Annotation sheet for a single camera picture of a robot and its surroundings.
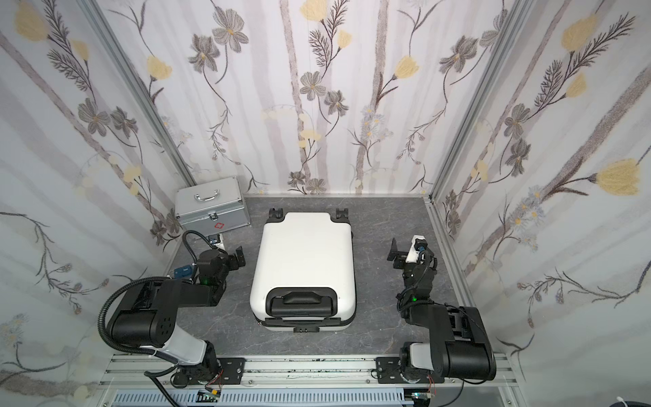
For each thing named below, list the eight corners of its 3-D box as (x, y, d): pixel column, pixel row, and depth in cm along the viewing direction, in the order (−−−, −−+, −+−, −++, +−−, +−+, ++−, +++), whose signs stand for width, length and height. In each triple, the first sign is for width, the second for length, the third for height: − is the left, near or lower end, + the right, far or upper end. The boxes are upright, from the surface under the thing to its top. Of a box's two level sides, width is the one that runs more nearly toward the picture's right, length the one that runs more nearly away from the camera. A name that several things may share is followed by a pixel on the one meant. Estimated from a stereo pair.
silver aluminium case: (191, 243, 106) (172, 217, 93) (193, 210, 118) (176, 184, 105) (250, 229, 111) (239, 204, 98) (246, 200, 122) (236, 173, 109)
